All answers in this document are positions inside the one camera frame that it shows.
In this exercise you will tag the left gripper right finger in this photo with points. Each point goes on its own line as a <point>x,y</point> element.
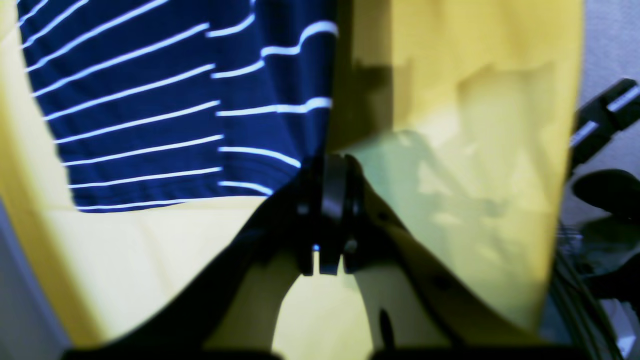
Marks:
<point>417,309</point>

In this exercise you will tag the navy white striped T-shirt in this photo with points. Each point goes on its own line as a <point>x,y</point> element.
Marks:
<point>153,103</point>

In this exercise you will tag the yellow table cloth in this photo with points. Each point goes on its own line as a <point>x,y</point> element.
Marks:
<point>460,112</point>

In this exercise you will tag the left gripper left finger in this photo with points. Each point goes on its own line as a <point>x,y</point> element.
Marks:
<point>230,310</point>

